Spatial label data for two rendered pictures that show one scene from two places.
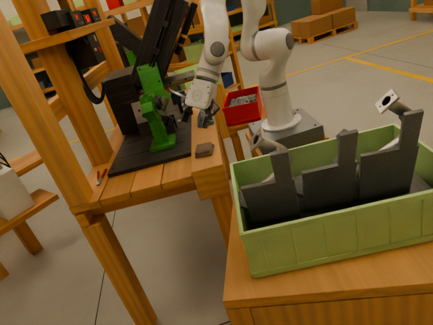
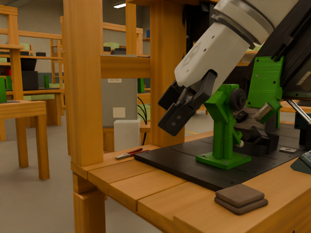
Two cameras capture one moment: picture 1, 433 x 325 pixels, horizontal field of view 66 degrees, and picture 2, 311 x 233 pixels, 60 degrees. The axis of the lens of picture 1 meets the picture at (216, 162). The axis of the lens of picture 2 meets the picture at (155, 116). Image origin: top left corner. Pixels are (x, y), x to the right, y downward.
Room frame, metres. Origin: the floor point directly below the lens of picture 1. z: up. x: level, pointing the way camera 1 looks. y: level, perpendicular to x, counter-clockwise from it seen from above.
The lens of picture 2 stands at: (0.84, -0.25, 1.20)
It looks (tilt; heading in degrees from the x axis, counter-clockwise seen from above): 9 degrees down; 46
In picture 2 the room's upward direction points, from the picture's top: straight up
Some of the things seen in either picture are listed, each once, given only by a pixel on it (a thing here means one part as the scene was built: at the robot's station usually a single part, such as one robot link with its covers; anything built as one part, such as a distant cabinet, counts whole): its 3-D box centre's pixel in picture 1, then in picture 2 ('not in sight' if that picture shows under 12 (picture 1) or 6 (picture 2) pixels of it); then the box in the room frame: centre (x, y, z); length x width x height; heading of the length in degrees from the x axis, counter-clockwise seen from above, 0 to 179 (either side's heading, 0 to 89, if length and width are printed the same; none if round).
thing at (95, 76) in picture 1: (80, 88); (198, 69); (2.03, 0.65, 1.23); 1.30 x 0.05 x 0.09; 176
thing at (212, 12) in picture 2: (86, 50); (211, 25); (1.91, 0.49, 1.42); 0.17 x 0.12 x 0.15; 176
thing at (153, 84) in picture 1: (152, 82); (268, 82); (1.93, 0.22, 1.17); 0.13 x 0.12 x 0.20; 176
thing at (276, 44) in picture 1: (274, 58); not in sight; (1.44, -0.36, 1.22); 0.19 x 0.12 x 0.24; 45
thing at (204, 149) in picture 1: (204, 149); (240, 198); (1.40, 0.04, 0.91); 0.10 x 0.08 x 0.03; 166
